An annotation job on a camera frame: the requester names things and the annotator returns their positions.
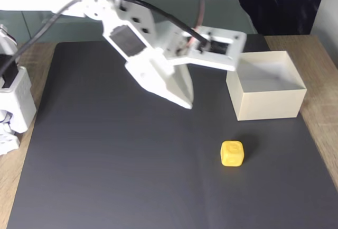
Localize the red black servo cable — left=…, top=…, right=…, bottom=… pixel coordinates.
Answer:
left=125, top=0, right=206, bottom=33

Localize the yellow cube block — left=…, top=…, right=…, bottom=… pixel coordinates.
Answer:
left=220, top=140, right=245, bottom=168

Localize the black hanging cloth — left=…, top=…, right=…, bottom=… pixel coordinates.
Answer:
left=226, top=0, right=331, bottom=36

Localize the dark grey table mat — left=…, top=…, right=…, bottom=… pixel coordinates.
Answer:
left=5, top=33, right=338, bottom=229

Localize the black camera cable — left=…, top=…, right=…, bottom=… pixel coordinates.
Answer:
left=0, top=0, right=210, bottom=78

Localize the white open box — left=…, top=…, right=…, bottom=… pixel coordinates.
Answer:
left=225, top=51, right=308, bottom=122

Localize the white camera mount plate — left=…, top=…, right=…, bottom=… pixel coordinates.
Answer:
left=154, top=22, right=248, bottom=72

